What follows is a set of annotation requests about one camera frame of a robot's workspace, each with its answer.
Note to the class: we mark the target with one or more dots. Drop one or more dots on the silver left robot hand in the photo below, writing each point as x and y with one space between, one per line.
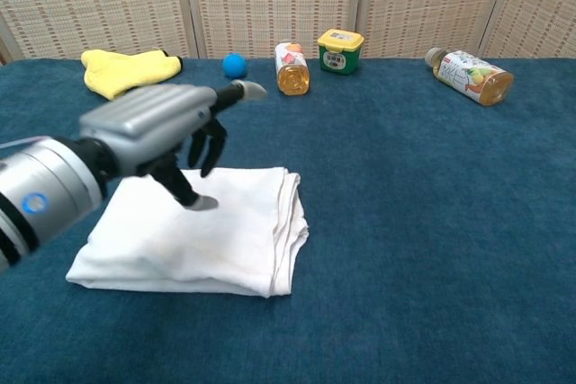
148 114

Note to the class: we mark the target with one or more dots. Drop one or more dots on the white T-shirt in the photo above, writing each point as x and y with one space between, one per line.
202 231

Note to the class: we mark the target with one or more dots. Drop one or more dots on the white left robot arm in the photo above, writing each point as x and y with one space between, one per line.
45 190

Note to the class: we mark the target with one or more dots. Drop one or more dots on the yellow cloth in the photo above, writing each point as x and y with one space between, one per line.
117 71

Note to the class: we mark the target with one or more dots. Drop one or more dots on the blue ball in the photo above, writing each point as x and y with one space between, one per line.
235 65

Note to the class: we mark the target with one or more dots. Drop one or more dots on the tea bottle with peach label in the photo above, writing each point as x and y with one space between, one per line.
292 74

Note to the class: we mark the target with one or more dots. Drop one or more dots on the green tub with yellow lid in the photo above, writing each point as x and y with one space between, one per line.
337 58

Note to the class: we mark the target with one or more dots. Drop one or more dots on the blue-green table cover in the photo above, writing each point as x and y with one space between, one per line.
405 222

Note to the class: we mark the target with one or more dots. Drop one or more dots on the tea bottle with green-fruit label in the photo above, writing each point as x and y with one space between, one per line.
472 76

